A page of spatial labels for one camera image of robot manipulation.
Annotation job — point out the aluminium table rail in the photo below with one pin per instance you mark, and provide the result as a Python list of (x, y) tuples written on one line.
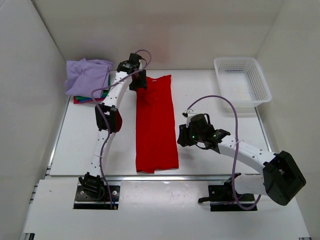
[(168, 177)]

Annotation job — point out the lilac folded t-shirt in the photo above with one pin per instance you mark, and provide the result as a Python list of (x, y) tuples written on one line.
[(87, 78)]

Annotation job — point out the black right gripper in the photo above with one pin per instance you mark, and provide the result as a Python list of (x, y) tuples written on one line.
[(183, 139)]

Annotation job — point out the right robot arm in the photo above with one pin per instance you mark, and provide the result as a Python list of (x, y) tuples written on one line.
[(278, 176)]

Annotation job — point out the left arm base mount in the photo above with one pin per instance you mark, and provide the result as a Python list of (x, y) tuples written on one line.
[(93, 193)]

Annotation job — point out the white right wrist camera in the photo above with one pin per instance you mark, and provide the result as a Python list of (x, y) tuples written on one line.
[(188, 114)]

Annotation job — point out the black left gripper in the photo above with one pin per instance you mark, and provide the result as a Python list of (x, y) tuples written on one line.
[(142, 83)]

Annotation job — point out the white plastic basket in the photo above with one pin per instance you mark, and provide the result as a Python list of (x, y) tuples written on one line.
[(242, 82)]

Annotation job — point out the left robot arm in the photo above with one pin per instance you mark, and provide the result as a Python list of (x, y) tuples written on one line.
[(109, 120)]

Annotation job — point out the blue folded t-shirt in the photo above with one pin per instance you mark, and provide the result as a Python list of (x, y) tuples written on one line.
[(88, 100)]

